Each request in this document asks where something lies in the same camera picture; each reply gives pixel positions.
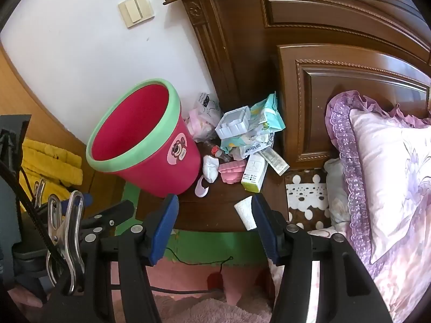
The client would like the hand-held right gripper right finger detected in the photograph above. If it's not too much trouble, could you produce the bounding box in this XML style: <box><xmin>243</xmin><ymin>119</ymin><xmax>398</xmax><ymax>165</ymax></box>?
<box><xmin>251</xmin><ymin>193</ymin><xmax>394</xmax><ymax>323</ymax></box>

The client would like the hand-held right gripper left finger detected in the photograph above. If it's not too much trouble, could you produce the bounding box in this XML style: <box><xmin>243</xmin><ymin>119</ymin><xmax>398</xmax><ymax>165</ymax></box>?
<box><xmin>47</xmin><ymin>193</ymin><xmax>180</xmax><ymax>323</ymax></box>

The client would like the white tissue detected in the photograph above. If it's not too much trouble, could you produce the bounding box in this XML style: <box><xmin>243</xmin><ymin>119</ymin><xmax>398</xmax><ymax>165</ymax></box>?
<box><xmin>234</xmin><ymin>195</ymin><xmax>258</xmax><ymax>232</ymax></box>
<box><xmin>203</xmin><ymin>155</ymin><xmax>220</xmax><ymax>184</ymax></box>

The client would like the white and green carton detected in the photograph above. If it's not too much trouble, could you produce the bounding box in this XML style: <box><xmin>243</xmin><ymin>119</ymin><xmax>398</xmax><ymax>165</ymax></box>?
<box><xmin>241</xmin><ymin>153</ymin><xmax>269</xmax><ymax>193</ymax></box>

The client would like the red bin with green rim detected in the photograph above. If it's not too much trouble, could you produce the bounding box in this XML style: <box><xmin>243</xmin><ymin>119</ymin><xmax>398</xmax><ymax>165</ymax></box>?
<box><xmin>86</xmin><ymin>78</ymin><xmax>203</xmax><ymax>198</ymax></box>

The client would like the white bag with blue print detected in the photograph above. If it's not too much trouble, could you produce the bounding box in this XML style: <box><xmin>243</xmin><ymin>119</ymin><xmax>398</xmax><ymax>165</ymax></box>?
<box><xmin>236</xmin><ymin>131</ymin><xmax>275</xmax><ymax>159</ymax></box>

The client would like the pink and white plastic packet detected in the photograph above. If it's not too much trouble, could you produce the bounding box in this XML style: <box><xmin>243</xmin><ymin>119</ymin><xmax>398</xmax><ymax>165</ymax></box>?
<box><xmin>183</xmin><ymin>108</ymin><xmax>219</xmax><ymax>142</ymax></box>

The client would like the translucent printed zip bag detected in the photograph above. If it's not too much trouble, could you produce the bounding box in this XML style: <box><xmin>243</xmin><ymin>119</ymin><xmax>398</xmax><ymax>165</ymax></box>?
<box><xmin>196</xmin><ymin>92</ymin><xmax>223</xmax><ymax>123</ymax></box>

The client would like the large silver metal clip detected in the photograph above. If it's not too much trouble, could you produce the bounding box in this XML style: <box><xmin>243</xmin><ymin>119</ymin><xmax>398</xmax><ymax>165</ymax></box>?
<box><xmin>45</xmin><ymin>190</ymin><xmax>86</xmax><ymax>297</ymax></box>

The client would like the yellow cloth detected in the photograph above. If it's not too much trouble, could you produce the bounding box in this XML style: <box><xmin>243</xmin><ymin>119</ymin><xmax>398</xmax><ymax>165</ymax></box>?
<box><xmin>18</xmin><ymin>138</ymin><xmax>84</xmax><ymax>212</ymax></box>

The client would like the small silver metal clip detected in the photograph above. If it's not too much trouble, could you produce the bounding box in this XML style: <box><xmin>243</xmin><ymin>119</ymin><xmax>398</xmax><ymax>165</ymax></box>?
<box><xmin>33</xmin><ymin>178</ymin><xmax>47</xmax><ymax>209</ymax></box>

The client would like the small pink white scoop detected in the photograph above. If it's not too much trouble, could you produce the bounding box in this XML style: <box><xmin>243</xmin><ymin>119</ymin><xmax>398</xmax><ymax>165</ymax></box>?
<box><xmin>194</xmin><ymin>175</ymin><xmax>210</xmax><ymax>198</ymax></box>

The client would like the brown wooden nightstand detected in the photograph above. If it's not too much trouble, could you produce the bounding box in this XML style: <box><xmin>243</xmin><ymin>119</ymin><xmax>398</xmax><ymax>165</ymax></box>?
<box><xmin>136</xmin><ymin>138</ymin><xmax>290</xmax><ymax>233</ymax></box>

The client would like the brown dotted blanket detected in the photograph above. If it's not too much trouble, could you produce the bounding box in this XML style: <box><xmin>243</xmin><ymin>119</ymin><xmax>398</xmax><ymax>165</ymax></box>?
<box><xmin>284</xmin><ymin>171</ymin><xmax>332</xmax><ymax>231</ymax></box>

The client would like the pink ribbed plastic tray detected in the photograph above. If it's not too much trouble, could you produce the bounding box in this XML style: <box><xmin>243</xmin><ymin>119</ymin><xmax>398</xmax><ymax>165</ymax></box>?
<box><xmin>218</xmin><ymin>160</ymin><xmax>248</xmax><ymax>185</ymax></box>

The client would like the silver foil sachet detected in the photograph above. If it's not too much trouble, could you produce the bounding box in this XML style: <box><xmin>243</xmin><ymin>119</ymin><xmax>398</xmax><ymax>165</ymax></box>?
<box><xmin>258</xmin><ymin>148</ymin><xmax>290</xmax><ymax>175</ymax></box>

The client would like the white crumpled tissue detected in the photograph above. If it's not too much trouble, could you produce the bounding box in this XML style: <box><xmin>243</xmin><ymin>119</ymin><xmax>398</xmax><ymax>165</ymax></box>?
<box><xmin>203</xmin><ymin>155</ymin><xmax>220</xmax><ymax>184</ymax></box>

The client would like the grey white pillow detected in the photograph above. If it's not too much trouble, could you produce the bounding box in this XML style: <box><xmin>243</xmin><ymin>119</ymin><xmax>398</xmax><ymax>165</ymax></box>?
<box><xmin>323</xmin><ymin>157</ymin><xmax>351</xmax><ymax>224</ymax></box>

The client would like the small clear bottle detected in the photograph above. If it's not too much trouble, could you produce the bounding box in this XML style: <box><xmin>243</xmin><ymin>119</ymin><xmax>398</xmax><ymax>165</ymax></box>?
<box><xmin>209</xmin><ymin>145</ymin><xmax>233</xmax><ymax>163</ymax></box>

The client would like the pink fuzzy garment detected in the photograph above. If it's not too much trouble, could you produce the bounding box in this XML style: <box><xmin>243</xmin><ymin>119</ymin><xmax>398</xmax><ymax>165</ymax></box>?
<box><xmin>151</xmin><ymin>298</ymin><xmax>273</xmax><ymax>323</ymax></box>

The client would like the white plastic tray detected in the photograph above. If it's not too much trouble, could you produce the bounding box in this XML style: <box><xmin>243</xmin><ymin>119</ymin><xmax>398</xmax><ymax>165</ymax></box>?
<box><xmin>215</xmin><ymin>106</ymin><xmax>251</xmax><ymax>139</ymax></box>

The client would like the purple frilled pillow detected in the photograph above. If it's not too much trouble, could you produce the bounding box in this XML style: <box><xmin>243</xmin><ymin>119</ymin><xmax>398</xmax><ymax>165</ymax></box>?
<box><xmin>325</xmin><ymin>90</ymin><xmax>431</xmax><ymax>276</ymax></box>

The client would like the pink patterned quilt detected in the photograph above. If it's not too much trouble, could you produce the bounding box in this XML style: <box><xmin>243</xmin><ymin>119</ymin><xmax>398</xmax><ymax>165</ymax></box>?
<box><xmin>269</xmin><ymin>225</ymin><xmax>431</xmax><ymax>323</ymax></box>

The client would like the brown wooden headboard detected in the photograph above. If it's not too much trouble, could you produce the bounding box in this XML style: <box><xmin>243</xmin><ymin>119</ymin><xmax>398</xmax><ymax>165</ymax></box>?
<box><xmin>162</xmin><ymin>0</ymin><xmax>431</xmax><ymax>172</ymax></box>

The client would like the black braided cable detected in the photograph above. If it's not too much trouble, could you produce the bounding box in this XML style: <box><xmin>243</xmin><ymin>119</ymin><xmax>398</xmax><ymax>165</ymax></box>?
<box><xmin>0</xmin><ymin>158</ymin><xmax>68</xmax><ymax>273</ymax></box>

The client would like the beige wall switch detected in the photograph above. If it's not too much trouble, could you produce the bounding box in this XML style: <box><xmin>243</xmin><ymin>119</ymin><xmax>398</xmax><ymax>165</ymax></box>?
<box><xmin>118</xmin><ymin>0</ymin><xmax>155</xmax><ymax>28</ymax></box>

